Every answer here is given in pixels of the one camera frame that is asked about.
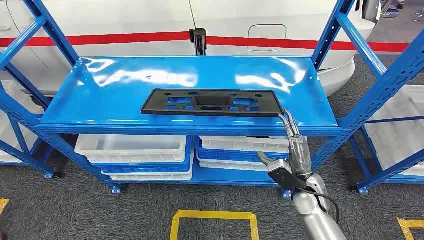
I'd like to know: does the black stanchion post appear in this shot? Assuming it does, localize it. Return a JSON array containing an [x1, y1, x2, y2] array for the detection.
[[189, 27, 208, 57]]

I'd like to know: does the red barrier belt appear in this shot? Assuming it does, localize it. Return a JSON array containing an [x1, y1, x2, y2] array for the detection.
[[0, 31, 412, 54]]

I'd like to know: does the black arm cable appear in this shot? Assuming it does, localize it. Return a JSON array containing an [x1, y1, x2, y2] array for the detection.
[[299, 187, 341, 226]]

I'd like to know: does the white car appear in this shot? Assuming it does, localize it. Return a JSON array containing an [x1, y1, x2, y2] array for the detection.
[[0, 0, 382, 98]]

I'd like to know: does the black plastic mounting plate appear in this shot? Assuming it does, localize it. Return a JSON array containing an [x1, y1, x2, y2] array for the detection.
[[140, 88, 285, 118]]

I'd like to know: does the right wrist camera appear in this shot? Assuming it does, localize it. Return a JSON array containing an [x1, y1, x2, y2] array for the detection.
[[266, 158, 310, 191]]

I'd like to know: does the blue metal shelf rack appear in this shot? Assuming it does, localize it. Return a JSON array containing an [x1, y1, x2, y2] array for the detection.
[[0, 109, 56, 180], [347, 112, 424, 195], [0, 0, 424, 200]]

